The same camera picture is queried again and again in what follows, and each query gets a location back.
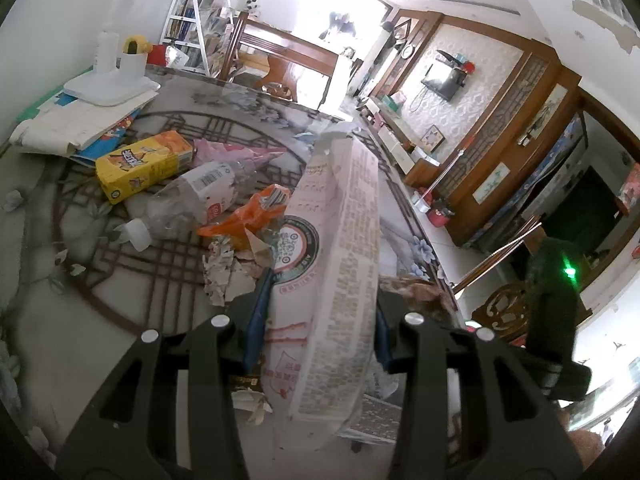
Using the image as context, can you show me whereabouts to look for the carved wooden chair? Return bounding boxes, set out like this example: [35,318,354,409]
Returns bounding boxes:
[470,282,532,347]

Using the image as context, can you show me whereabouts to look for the small square framed picture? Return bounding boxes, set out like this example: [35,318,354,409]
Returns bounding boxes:
[422,125,446,152]

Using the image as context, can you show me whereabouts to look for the colourful printed book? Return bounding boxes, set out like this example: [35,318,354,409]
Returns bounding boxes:
[69,110,142,167]

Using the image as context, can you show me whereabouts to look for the long white printed carton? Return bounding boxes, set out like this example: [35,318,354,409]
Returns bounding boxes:
[261,135,382,453]

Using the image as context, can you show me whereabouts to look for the wooden wall cabinet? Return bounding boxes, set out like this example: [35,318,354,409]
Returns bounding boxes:
[404,9,587,250]

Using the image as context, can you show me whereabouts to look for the clear plastic bottle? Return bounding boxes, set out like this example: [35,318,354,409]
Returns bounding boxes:
[122,160,262,252]

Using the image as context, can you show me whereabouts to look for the white low cabinet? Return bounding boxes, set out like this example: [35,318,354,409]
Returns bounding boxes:
[359,94,442,177]

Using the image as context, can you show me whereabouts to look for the wooden bench chair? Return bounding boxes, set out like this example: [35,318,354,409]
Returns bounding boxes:
[229,12,341,107]

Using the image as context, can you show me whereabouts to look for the torn white paper scraps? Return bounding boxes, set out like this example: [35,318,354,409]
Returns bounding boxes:
[201,239,273,307]

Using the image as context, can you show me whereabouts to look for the white step ladder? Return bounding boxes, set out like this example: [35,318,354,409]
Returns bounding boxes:
[160,0,236,77]

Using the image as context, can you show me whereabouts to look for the yellow drink carton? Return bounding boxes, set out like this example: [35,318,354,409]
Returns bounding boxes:
[95,130,195,205]

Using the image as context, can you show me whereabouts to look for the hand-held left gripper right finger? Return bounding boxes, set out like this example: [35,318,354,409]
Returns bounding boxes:
[372,290,586,480]

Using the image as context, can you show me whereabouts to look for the thin wooden pole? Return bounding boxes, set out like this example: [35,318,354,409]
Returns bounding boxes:
[452,216,543,286]
[454,224,547,292]

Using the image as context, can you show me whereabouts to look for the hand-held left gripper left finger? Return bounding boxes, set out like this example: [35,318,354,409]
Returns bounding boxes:
[55,267,276,480]

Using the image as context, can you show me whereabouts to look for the wall television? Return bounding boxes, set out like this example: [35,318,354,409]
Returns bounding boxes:
[421,57,468,102]

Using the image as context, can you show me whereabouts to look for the stack of white papers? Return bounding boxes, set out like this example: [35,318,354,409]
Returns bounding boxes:
[10,91,161,157]

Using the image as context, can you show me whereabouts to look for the red floor container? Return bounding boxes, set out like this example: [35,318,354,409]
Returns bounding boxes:
[427,200,454,229]

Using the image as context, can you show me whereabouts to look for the orange snack wrapper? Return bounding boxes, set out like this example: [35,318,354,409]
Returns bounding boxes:
[196,184,293,252]

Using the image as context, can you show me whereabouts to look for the silver mop handle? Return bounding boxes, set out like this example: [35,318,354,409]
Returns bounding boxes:
[410,147,472,207]

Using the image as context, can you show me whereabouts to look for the grey printed paper sheet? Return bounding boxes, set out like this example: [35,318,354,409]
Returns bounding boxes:
[344,392,402,444]

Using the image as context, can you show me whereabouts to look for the pink plastic bag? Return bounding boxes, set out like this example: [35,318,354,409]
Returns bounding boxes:
[192,139,287,172]

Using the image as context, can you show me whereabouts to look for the white pen holder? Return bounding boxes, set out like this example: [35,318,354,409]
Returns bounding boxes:
[117,35,153,86]

